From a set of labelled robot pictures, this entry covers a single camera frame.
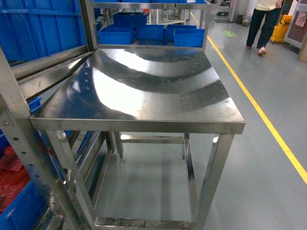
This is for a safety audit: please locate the steel shelf rack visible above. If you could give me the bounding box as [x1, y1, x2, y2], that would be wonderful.
[0, 0, 98, 230]

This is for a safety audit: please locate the small stainless steel table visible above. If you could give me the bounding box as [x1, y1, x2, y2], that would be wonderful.
[30, 48, 245, 230]

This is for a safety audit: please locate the green floor sign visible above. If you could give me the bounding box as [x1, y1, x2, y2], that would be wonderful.
[223, 30, 237, 37]

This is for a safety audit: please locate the yellow mop bucket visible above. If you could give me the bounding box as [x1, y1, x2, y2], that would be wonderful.
[271, 15, 292, 43]

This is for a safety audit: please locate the walking person in dark trousers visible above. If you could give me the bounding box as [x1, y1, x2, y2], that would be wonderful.
[245, 0, 284, 56]

